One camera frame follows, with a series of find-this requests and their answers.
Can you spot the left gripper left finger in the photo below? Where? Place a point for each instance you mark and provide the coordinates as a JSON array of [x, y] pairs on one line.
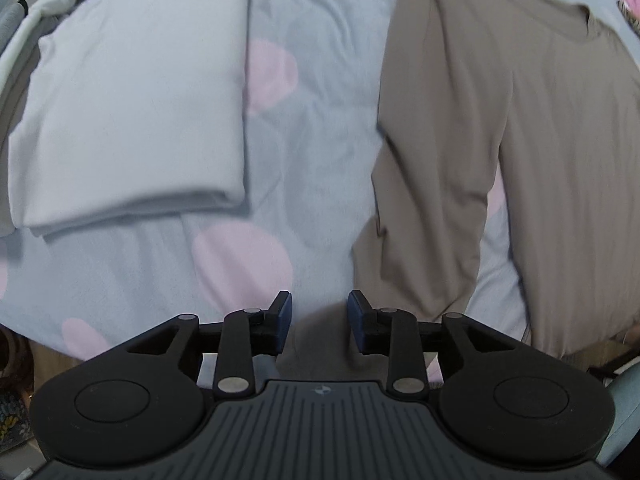
[[245, 334]]

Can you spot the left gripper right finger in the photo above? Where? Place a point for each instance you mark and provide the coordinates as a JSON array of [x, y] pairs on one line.
[[395, 334]]

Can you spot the taupe long sleeve shirt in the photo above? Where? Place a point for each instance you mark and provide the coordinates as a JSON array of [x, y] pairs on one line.
[[507, 185]]

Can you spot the folded white sweatshirt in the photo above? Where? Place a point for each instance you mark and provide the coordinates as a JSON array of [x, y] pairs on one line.
[[135, 107]]

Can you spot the polka dot bed sheet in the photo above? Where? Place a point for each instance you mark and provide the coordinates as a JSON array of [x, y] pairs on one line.
[[310, 148]]

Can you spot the olive striped garment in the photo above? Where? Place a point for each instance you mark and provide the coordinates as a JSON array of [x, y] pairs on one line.
[[630, 18]]

